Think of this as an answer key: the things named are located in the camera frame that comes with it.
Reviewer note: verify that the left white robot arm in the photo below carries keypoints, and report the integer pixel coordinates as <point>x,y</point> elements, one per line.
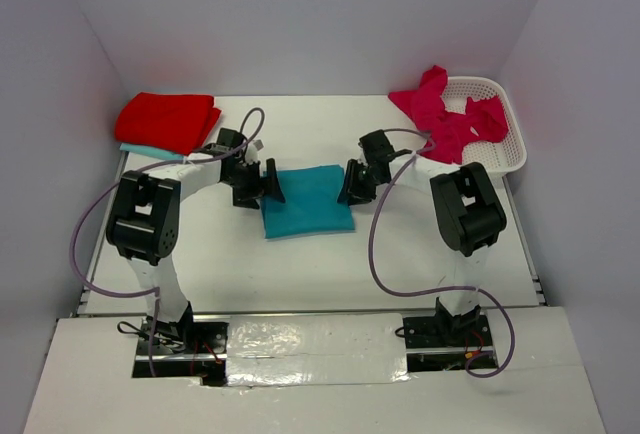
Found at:
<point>144,221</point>

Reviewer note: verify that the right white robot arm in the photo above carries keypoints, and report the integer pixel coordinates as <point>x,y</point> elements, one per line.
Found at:
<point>469,219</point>

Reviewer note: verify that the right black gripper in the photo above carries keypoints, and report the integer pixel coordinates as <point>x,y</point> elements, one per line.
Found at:
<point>351,186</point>

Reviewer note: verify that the teal blue t shirt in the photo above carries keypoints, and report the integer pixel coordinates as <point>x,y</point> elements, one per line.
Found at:
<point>311,204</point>

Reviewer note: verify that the white plastic basket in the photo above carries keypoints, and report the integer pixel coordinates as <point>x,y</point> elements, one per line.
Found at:
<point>499,159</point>

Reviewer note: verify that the magenta pink t shirt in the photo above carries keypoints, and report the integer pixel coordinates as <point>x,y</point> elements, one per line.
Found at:
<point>482,121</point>

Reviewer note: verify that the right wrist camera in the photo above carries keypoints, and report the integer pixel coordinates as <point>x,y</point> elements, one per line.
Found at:
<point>376,147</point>

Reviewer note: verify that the red t shirt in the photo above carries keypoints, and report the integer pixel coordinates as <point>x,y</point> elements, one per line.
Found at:
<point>175,123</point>

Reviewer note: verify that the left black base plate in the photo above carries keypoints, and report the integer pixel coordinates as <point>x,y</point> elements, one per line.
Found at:
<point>210,339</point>

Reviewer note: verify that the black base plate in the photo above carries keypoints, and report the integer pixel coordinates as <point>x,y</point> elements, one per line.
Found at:
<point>210,339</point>
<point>424,332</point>

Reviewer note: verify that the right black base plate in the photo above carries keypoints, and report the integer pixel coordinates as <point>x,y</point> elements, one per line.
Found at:
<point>424,332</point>

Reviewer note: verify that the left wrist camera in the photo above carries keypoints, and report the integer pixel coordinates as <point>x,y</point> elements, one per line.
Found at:
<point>228,139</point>

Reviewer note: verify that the mint green t shirt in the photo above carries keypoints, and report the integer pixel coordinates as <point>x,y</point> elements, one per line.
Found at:
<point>152,152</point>

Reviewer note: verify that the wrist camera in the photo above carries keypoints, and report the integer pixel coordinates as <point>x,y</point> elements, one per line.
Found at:
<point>228,139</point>
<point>376,147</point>

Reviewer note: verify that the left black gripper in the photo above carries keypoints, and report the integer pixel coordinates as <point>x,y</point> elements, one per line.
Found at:
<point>271,186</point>

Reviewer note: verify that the aluminium rail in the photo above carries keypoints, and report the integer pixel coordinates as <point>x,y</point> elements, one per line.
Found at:
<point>402,311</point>

